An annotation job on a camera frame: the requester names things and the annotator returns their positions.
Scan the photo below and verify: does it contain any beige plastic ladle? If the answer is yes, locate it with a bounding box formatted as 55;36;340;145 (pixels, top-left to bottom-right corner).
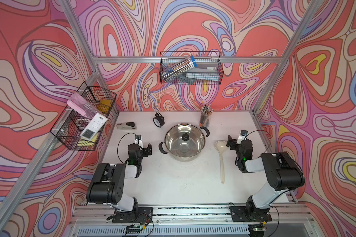
215;141;228;184

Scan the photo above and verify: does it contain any stainless steel pot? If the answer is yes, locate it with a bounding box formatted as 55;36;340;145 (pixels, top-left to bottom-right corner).
158;123;210;162

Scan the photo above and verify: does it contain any glass pot lid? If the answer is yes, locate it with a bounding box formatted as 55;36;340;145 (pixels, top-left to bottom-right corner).
165;123;206;158

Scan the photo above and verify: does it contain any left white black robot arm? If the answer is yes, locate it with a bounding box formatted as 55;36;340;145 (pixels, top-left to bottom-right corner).
86;143;152;223

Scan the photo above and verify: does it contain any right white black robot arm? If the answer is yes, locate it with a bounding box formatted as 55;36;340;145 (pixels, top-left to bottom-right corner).
226;136;305;222

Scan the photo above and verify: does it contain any black silver stapler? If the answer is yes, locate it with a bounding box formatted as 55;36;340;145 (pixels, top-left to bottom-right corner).
116;122;137;130

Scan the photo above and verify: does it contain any clear pencil cup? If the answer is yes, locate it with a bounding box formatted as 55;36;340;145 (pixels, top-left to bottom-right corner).
199;102;213;127

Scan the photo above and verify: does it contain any white calculator device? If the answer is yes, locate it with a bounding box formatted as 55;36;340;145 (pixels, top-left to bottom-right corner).
80;113;108;140

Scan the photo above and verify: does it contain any yellow sponge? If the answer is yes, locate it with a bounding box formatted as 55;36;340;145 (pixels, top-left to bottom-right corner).
97;99;112;115

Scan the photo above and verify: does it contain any green circuit board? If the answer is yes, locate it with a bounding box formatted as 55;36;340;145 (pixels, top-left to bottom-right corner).
125;225;147;235

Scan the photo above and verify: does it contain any grey white box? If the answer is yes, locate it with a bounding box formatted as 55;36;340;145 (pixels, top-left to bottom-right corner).
186;62;220;81

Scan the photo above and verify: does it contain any clear tube of pencils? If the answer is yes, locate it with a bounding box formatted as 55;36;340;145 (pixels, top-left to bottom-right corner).
161;56;197;82

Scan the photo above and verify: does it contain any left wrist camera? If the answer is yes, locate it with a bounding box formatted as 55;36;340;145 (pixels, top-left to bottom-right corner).
134;134;143;148

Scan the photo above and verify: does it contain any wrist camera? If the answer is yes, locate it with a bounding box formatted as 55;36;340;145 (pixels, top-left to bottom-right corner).
236;130;248;145
134;134;143;148

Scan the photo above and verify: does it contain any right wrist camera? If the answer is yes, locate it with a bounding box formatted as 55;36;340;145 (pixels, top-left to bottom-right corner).
236;130;248;145

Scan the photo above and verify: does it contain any left black wire basket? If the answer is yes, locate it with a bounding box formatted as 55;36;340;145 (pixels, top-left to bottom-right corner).
50;83;117;151

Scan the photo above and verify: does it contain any black wire basket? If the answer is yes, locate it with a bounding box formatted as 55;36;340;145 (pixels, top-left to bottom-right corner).
50;83;117;151
159;50;224;85

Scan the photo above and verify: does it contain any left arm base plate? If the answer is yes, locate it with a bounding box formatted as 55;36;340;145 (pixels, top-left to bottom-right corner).
111;207;153;224

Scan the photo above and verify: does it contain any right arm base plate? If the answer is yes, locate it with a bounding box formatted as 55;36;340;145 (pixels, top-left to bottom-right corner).
228;204;272;222

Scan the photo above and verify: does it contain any back black wire basket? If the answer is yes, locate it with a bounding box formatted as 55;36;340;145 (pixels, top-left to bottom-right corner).
159;50;224;85

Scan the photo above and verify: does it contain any aluminium front rail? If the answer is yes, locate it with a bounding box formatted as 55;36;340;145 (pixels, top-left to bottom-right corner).
62;203;322;237

